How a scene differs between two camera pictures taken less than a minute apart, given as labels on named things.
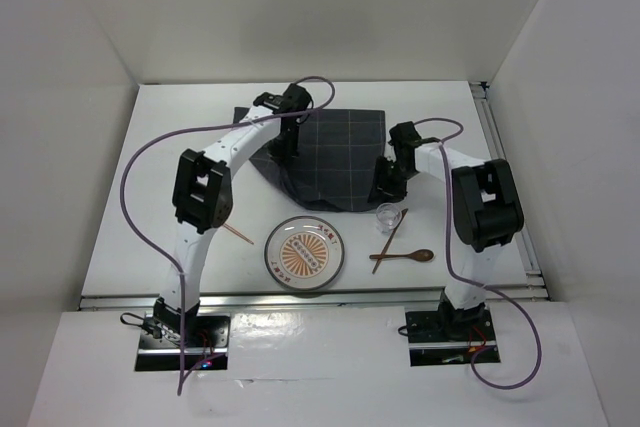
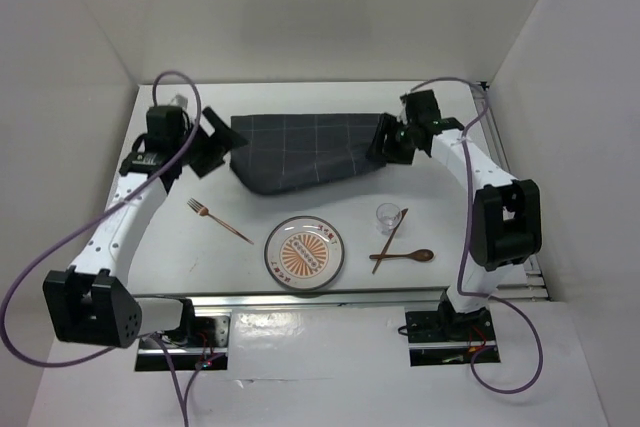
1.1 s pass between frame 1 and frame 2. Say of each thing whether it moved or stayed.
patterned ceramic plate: stayed
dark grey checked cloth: moved
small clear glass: stayed
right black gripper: moved
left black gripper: moved
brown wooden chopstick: stayed
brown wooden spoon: stayed
